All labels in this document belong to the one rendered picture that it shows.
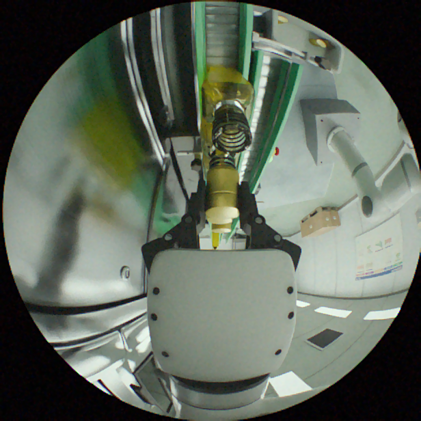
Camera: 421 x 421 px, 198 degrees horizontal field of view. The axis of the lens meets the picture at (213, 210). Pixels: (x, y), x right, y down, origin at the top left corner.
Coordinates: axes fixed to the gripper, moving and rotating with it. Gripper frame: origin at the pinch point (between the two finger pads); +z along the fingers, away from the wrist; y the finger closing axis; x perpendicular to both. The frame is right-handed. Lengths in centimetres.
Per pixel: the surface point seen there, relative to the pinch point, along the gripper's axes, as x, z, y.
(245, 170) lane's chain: -21.5, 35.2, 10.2
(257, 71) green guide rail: 14.3, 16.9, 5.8
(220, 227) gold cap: -9.3, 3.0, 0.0
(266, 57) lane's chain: 20.4, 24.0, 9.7
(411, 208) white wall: 19, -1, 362
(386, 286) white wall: -110, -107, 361
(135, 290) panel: -9.5, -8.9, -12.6
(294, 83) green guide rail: 14.0, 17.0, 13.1
